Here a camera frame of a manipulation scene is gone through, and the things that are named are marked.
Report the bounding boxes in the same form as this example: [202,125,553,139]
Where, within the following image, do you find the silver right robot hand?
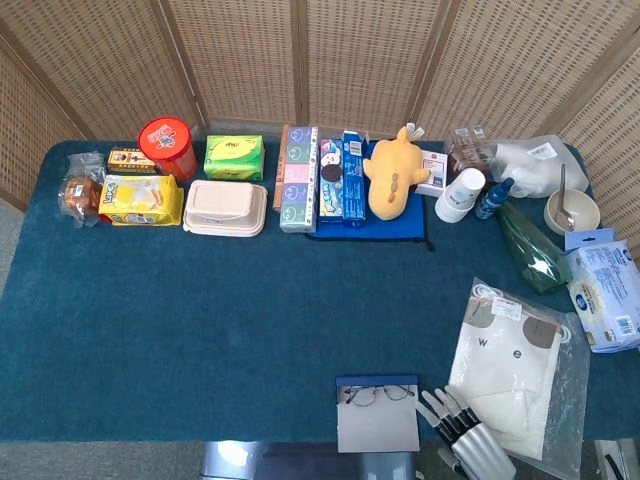
[414,387,518,480]

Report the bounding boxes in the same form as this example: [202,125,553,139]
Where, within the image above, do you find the thin metal-frame eyeglasses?
[342,384,417,407]

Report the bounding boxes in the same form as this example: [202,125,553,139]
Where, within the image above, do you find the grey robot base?
[198,440,416,480]

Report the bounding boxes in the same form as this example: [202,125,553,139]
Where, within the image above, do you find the cream cloth in plastic bag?
[447,276,592,480]

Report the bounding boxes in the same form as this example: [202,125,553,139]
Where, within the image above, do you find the white wet wipes pack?
[564,238,640,355]

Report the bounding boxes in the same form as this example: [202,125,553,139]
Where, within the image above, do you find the green plastic bottle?
[494,200,573,295]

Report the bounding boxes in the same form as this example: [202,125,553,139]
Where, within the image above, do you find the light blue card package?
[564,227,617,252]

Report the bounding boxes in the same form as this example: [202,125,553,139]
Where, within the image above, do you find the blue cloth mat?
[304,192,436,253]

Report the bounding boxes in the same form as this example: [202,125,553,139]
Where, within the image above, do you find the blue spray bottle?
[474,176,516,221]

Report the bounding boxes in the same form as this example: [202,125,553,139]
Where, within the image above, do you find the stack of white paper cups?
[434,167,488,224]

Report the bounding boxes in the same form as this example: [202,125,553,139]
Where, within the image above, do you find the beige bowl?
[543,188,602,236]

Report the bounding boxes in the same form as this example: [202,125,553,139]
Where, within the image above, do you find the metal spoon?
[556,163,577,232]

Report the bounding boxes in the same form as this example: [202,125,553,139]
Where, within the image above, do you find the small white box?
[413,149,450,198]

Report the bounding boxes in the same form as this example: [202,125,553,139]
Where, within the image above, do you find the white plastic bag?
[487,133,591,200]

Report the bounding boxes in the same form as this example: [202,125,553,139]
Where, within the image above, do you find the blue cookie box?
[318,137,346,225]

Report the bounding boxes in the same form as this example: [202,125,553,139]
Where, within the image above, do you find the yellow plush toy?
[362,125,432,222]

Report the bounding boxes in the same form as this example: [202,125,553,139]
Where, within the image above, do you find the brown snack in clear pack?
[443,124,494,179]

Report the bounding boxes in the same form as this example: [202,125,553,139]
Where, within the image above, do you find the pastel tissue multipack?
[278,124,320,235]

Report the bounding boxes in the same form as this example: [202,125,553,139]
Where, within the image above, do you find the beige lidded lunch box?
[182,179,269,239]

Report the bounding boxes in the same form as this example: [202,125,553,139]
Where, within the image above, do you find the green tissue box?
[203,133,265,183]

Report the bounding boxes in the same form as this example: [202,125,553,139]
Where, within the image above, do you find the yellow biscuit bag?
[98,173,185,228]

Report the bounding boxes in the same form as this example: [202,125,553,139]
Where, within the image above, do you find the orange canister with red lid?
[137,116,200,183]

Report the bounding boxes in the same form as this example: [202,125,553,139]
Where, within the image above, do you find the woven folding screen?
[0,0,640,261]

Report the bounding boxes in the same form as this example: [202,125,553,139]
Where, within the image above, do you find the small yellow red box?
[106,146,158,176]

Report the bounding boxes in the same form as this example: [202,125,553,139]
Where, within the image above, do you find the bread in clear bag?
[58,152,107,230]

